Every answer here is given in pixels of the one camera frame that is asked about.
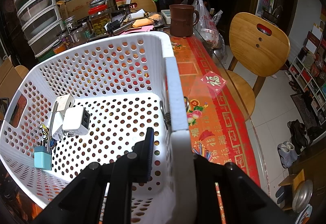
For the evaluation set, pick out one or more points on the grey slippers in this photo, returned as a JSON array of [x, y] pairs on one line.
[[287, 154]]

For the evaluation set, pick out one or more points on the teal charger cube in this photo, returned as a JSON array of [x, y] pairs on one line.
[[42, 158]]

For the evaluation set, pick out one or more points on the cardboard box on table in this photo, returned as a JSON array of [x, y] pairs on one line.
[[77, 8]]

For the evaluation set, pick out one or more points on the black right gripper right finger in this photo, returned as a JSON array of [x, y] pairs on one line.
[[225, 190]]

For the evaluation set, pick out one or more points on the metal binder clip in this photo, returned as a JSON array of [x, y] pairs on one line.
[[167, 116]]

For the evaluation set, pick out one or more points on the white plug charger adapter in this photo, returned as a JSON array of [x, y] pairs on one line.
[[57, 131]]

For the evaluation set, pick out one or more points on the white USB multiport charger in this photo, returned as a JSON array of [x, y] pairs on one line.
[[76, 121]]

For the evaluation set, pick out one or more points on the large red-lid pickle jar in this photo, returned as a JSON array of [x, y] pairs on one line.
[[99, 16]]

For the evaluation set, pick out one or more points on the orange floral tablecloth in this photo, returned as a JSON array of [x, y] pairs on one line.
[[217, 126]]

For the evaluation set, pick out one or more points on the wooden chair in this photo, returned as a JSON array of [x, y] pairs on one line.
[[262, 48]]

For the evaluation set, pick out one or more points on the white cube charger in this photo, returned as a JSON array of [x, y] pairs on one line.
[[64, 102]]

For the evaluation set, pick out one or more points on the white perforated plastic basket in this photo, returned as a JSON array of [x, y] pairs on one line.
[[120, 82]]

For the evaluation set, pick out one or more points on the brown ceramic mug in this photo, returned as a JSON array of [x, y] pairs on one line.
[[183, 18]]

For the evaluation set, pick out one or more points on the empty clear glass jar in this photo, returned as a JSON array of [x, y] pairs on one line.
[[80, 34]]

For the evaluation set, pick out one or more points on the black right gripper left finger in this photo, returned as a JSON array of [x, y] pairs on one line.
[[102, 193]]

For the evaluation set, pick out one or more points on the white plastic bag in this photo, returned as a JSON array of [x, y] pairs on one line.
[[207, 32]]

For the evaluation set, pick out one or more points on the red fu paper sticker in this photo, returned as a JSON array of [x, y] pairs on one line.
[[214, 81]]

